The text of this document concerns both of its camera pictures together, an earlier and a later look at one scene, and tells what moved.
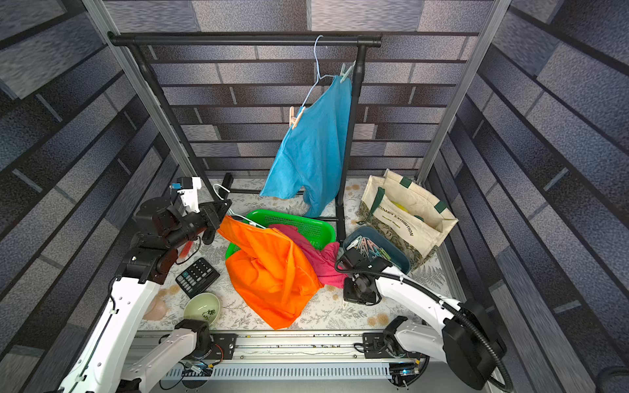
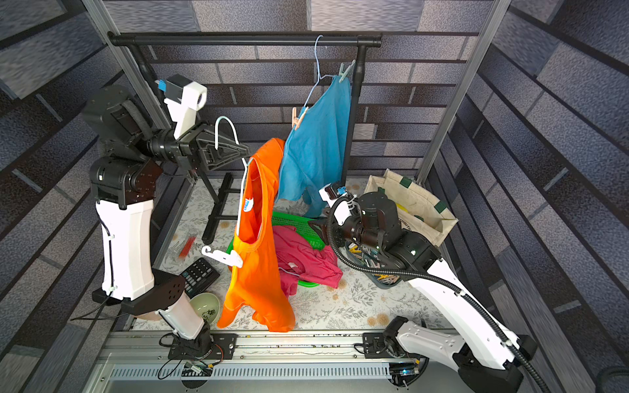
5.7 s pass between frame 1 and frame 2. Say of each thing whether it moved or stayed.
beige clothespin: stayed
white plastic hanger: moved
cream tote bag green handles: stayed
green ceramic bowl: stayed
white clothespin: stayed
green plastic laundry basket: stayed
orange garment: moved
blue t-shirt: stayed
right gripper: moved
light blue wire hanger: stayed
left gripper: moved
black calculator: stayed
